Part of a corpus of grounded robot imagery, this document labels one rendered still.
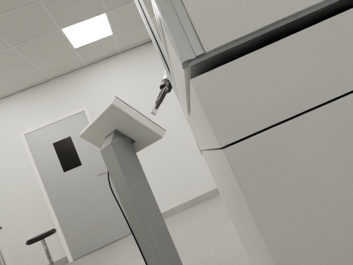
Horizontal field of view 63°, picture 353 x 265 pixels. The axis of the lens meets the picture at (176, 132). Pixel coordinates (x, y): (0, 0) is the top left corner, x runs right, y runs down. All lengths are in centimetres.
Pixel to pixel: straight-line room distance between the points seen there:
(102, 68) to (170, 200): 245
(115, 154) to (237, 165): 112
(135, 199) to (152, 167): 322
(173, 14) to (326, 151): 32
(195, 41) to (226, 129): 14
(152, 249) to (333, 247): 117
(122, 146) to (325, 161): 120
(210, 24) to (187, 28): 4
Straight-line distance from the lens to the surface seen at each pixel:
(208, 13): 49
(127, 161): 153
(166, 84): 174
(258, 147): 45
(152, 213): 155
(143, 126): 143
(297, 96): 48
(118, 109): 140
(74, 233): 495
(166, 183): 473
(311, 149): 47
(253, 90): 46
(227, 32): 48
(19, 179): 520
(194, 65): 48
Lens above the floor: 81
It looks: 5 degrees up
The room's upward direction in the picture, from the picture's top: 23 degrees counter-clockwise
